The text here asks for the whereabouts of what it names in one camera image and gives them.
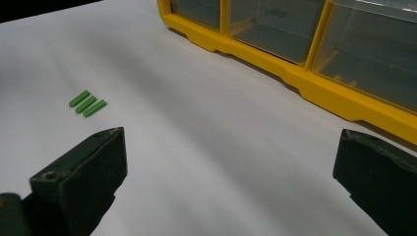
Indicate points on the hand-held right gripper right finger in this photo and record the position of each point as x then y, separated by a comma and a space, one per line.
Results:
380, 177

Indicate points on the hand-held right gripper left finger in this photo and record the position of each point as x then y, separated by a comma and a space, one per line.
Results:
88, 177

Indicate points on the small green stick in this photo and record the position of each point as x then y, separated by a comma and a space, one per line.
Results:
86, 104
94, 108
79, 98

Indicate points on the yellow black organizer case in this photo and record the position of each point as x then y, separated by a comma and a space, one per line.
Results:
327, 95

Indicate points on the grid of clear drawers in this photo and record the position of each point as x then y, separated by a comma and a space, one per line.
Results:
360, 49

